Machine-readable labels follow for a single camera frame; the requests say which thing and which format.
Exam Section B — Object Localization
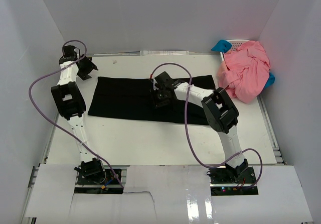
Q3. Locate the black t shirt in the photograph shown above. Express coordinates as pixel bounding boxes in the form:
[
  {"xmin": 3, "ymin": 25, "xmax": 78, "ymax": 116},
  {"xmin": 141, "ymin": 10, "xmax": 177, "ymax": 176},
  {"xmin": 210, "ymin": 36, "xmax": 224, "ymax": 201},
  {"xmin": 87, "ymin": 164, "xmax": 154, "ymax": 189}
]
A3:
[{"xmin": 87, "ymin": 75, "xmax": 217, "ymax": 126}]

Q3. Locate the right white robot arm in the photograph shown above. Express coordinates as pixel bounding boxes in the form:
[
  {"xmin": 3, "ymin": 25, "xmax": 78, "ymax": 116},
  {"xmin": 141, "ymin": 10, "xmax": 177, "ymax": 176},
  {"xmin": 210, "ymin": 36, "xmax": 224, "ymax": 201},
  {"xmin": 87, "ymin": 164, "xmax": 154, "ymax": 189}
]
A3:
[{"xmin": 151, "ymin": 71, "xmax": 248, "ymax": 183}]

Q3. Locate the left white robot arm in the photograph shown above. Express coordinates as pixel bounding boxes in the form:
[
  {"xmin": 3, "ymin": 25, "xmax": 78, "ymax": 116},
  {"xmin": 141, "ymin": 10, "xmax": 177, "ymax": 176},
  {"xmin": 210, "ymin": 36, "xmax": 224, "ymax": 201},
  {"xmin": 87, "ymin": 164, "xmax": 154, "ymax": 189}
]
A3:
[{"xmin": 51, "ymin": 45, "xmax": 106, "ymax": 184}]

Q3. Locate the printed paper at back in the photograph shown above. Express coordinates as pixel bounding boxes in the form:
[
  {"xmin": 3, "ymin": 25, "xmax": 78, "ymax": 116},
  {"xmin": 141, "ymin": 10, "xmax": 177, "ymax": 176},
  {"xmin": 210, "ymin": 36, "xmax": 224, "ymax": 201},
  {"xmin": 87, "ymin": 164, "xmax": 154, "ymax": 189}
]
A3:
[{"xmin": 140, "ymin": 50, "xmax": 189, "ymax": 56}]

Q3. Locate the blue t shirt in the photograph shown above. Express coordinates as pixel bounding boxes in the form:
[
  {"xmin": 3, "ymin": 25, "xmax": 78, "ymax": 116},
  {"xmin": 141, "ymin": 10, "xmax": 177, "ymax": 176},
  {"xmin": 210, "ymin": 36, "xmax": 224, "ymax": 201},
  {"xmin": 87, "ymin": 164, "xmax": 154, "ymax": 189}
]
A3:
[{"xmin": 211, "ymin": 40, "xmax": 275, "ymax": 89}]

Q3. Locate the pink t shirt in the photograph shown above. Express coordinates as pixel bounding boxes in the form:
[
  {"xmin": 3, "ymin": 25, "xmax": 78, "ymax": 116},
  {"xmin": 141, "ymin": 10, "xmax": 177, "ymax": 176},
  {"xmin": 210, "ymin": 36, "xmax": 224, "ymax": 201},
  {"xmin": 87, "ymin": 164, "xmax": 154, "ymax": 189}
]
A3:
[{"xmin": 217, "ymin": 41, "xmax": 271, "ymax": 103}]

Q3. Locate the white perforated laundry basket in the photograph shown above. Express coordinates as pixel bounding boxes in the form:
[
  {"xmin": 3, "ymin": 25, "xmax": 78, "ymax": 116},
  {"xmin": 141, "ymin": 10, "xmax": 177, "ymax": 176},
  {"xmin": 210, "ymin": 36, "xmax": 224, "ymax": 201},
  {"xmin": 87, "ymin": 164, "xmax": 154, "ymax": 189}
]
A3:
[{"xmin": 220, "ymin": 39, "xmax": 251, "ymax": 66}]

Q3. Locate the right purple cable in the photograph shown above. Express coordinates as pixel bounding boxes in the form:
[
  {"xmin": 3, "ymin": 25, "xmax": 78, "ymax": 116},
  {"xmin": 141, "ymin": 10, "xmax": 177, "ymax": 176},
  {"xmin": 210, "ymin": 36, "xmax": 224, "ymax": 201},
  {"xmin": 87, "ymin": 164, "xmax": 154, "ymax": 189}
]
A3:
[{"xmin": 150, "ymin": 62, "xmax": 263, "ymax": 191}]

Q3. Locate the purple cable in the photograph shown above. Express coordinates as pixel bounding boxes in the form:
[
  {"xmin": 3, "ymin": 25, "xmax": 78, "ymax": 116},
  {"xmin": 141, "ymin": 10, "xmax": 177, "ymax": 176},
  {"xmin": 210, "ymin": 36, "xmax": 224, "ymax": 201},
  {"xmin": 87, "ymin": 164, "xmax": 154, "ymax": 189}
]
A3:
[
  {"xmin": 28, "ymin": 40, "xmax": 125, "ymax": 188},
  {"xmin": 150, "ymin": 62, "xmax": 263, "ymax": 191}
]

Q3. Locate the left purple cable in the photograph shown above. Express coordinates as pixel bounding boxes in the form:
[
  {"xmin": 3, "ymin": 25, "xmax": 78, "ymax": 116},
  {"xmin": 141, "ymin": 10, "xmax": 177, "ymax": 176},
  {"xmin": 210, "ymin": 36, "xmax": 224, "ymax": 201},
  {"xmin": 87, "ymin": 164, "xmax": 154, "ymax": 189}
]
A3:
[{"xmin": 28, "ymin": 40, "xmax": 125, "ymax": 188}]

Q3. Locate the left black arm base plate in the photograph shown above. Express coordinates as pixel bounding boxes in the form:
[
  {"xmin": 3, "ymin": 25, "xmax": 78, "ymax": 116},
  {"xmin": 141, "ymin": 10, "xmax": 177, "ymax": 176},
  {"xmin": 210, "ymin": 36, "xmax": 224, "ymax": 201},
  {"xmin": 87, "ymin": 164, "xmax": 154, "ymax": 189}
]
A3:
[{"xmin": 74, "ymin": 166, "xmax": 123, "ymax": 194}]

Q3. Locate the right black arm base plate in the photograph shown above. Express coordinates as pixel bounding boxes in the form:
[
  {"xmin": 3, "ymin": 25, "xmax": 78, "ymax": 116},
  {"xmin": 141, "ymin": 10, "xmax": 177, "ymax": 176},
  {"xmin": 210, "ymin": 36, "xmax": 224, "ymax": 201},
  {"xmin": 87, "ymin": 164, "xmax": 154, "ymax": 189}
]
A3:
[{"xmin": 206, "ymin": 167, "xmax": 259, "ymax": 196}]

